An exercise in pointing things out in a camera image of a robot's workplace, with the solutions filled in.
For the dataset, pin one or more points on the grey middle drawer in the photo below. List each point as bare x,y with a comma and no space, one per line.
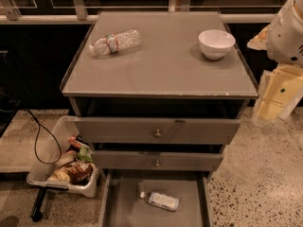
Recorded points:
145,160

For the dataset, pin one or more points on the green snack bag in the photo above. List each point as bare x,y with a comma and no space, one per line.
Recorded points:
84,154

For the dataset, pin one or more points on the clear plastic water bottle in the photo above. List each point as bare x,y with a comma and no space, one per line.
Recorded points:
115,42

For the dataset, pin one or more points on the brown snack bag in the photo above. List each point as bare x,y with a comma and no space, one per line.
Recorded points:
76,172

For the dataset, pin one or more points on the white plastic bin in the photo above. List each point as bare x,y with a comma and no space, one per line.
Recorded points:
55,145

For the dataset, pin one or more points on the grey bottom drawer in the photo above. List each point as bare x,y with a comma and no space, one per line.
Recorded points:
123,207

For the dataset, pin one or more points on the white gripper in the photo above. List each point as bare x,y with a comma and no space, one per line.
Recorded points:
286,38

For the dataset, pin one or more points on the brass top drawer knob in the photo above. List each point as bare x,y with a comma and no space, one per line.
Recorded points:
157,133

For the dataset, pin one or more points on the grey drawer cabinet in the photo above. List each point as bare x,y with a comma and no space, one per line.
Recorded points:
167,76

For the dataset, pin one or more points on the blue label plastic bottle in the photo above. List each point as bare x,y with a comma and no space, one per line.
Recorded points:
160,200

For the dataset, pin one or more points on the black floor bar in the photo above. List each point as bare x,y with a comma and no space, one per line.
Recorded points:
36,214

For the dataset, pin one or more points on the grey top drawer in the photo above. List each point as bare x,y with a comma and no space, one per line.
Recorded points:
141,130

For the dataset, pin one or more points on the white ceramic bowl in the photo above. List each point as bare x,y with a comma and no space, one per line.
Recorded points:
215,44

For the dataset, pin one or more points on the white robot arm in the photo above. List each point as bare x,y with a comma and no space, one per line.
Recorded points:
280,91

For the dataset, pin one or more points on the grey drawer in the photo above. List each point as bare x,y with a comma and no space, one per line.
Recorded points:
141,130
145,160
123,207

